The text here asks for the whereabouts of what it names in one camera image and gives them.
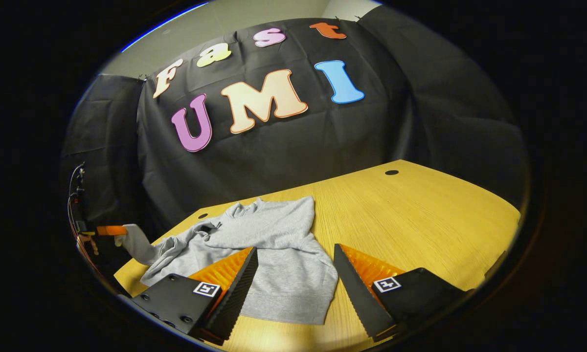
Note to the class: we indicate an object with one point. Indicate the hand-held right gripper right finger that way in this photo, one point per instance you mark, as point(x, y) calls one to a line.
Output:
point(359, 298)

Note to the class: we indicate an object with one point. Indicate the grey sweatshirt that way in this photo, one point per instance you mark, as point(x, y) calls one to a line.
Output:
point(274, 239)

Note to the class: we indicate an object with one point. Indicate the black backdrop cloth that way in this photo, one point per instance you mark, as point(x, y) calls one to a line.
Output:
point(298, 146)

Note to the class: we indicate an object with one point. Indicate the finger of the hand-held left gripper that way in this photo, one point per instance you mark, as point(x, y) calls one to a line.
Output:
point(111, 230)

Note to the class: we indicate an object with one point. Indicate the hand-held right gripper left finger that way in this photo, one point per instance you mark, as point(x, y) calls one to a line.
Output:
point(237, 293)

